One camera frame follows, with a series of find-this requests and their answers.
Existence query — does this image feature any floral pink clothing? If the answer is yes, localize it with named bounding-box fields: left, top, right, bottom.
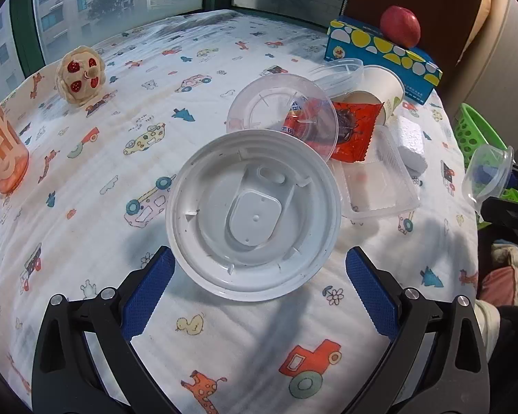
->
left=479, top=241, right=518, bottom=313

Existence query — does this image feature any white paper cup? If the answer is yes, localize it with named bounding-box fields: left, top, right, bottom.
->
left=343, top=65, right=405, bottom=125

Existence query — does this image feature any pizza plush toy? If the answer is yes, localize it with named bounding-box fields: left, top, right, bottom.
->
left=54, top=44, right=108, bottom=105

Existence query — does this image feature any orange snack wrapper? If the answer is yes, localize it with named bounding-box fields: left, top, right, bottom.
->
left=282, top=98, right=385, bottom=164

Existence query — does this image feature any white foam block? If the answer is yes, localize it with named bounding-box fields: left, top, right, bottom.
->
left=388, top=118, right=429, bottom=177

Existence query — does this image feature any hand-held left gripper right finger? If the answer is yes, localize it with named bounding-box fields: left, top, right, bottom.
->
left=345, top=247, right=489, bottom=414

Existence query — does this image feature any blue spotted tissue box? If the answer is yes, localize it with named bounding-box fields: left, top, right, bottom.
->
left=325, top=16, right=443, bottom=105

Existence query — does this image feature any printed blanket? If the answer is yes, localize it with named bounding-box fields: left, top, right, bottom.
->
left=0, top=9, right=480, bottom=414

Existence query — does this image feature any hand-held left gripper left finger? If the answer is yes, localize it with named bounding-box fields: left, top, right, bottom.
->
left=32, top=246, right=176, bottom=414

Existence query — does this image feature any white plastic lid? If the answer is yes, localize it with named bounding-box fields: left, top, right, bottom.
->
left=166, top=128, right=343, bottom=303

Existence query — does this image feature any small clear plastic cup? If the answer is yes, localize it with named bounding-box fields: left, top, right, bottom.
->
left=462, top=144, right=515, bottom=208

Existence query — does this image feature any clear plastic tray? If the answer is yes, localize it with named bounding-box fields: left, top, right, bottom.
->
left=337, top=126, right=420, bottom=218

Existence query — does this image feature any white panel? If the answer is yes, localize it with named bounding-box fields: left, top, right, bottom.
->
left=455, top=0, right=518, bottom=156

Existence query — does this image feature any green window frame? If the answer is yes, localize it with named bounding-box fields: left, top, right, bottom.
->
left=6, top=0, right=240, bottom=79

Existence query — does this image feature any green plastic basket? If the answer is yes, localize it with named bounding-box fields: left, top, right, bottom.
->
left=453, top=102, right=518, bottom=229

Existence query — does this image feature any clear round plastic lid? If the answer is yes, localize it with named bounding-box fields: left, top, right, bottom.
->
left=226, top=73, right=339, bottom=161

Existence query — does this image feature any orange translucent bottle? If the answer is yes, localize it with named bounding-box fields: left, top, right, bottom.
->
left=0, top=67, right=30, bottom=195

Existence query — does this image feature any red apple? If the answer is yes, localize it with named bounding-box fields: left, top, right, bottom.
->
left=380, top=5, right=422, bottom=49

